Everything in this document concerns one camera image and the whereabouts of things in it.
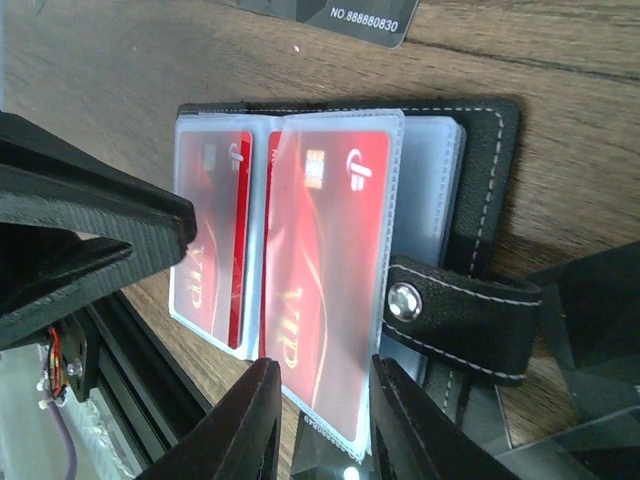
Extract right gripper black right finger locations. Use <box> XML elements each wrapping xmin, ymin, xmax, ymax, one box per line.
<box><xmin>369</xmin><ymin>355</ymin><xmax>516</xmax><ymax>480</ymax></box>

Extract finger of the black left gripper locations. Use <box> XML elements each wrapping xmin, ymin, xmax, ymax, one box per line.
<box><xmin>1</xmin><ymin>113</ymin><xmax>196</xmax><ymax>348</ymax></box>

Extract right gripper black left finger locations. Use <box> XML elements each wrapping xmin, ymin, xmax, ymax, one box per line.
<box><xmin>139</xmin><ymin>358</ymin><xmax>282</xmax><ymax>479</ymax></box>

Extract black leather card holder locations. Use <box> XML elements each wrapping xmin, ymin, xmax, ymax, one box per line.
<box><xmin>169</xmin><ymin>99</ymin><xmax>541</xmax><ymax>461</ymax></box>

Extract red VIP card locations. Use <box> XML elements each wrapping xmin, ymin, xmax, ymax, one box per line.
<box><xmin>263</xmin><ymin>129</ymin><xmax>391</xmax><ymax>443</ymax></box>

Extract black VIP card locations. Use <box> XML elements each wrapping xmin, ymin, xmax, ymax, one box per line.
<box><xmin>498</xmin><ymin>243</ymin><xmax>639</xmax><ymax>479</ymax></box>

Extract black card near blue pile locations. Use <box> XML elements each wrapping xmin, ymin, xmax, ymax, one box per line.
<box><xmin>236</xmin><ymin>0</ymin><xmax>419</xmax><ymax>49</ymax></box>

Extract black front frame rail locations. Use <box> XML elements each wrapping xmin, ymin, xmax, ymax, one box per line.
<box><xmin>84</xmin><ymin>291</ymin><xmax>211</xmax><ymax>468</ymax></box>

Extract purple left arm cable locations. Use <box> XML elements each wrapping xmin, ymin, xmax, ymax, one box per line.
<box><xmin>47</xmin><ymin>404</ymin><xmax>80</xmax><ymax>480</ymax></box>

